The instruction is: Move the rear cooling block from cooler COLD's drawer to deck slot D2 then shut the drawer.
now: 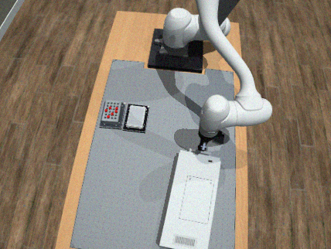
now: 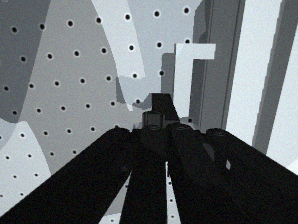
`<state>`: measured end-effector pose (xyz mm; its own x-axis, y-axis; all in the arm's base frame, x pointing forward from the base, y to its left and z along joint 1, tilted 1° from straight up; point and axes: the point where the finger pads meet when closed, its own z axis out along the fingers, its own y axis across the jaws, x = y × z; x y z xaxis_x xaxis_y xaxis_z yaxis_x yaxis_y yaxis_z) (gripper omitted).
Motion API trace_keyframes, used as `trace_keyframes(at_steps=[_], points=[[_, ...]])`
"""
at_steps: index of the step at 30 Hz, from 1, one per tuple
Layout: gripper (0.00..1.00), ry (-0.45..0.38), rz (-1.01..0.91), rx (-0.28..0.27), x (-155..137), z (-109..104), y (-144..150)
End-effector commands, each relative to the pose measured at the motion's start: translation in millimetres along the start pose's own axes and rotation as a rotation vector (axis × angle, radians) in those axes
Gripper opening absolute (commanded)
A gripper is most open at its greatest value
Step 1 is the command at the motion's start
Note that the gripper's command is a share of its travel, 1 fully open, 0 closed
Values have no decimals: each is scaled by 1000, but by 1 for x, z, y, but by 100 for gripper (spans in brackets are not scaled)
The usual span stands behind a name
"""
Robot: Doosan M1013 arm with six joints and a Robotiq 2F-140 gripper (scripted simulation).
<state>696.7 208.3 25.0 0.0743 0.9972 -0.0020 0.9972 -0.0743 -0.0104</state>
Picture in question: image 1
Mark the black rectangular frame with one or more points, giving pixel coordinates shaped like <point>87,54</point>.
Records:
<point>145,120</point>

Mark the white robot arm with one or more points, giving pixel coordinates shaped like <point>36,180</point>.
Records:
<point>248,108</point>

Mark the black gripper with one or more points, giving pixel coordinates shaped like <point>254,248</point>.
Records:
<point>203,142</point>

